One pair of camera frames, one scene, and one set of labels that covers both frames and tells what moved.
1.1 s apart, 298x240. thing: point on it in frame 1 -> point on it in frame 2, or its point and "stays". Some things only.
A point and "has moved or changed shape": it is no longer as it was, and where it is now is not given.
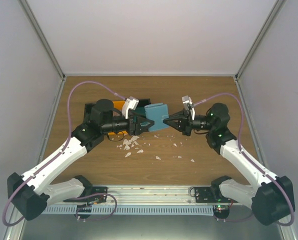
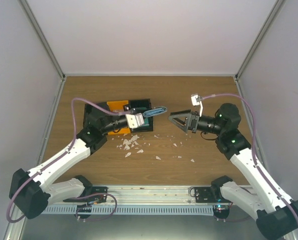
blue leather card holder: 157,113 has moved or changed shape
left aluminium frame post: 25,7 stays
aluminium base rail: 157,195 stays
